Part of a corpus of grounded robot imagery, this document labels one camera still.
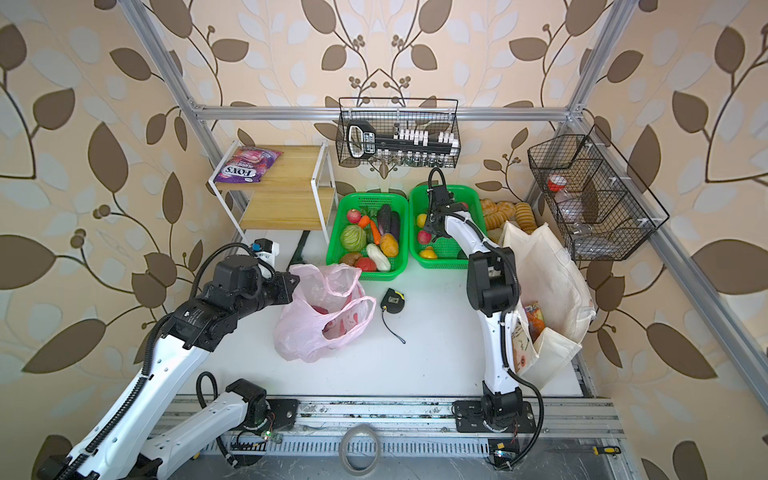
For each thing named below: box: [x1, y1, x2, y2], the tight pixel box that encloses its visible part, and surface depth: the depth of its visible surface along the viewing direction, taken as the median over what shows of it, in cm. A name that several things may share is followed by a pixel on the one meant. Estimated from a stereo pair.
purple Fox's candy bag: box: [214, 146, 283, 183], surface depth 86 cm
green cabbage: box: [340, 224, 367, 253], surface depth 104 cm
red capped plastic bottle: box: [547, 174, 567, 192], surface depth 84 cm
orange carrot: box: [358, 215, 381, 245], surface depth 115 cm
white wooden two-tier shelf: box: [208, 140, 338, 247], surface depth 88 cm
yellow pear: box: [420, 246, 438, 259], surface depth 101 cm
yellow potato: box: [380, 233, 399, 258], surface depth 104 cm
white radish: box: [366, 243, 391, 271], surface depth 104 cm
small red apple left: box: [418, 230, 432, 245], surface depth 109 cm
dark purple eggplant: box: [377, 204, 400, 242], surface depth 112 cm
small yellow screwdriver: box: [592, 445, 622, 456], surface depth 71 cm
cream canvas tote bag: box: [499, 220, 597, 389], surface depth 74 cm
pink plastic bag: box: [274, 264, 376, 363], surface depth 69 cm
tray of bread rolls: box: [481, 198, 538, 243], surface depth 117 cm
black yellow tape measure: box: [380, 288, 407, 345], surface depth 95 cm
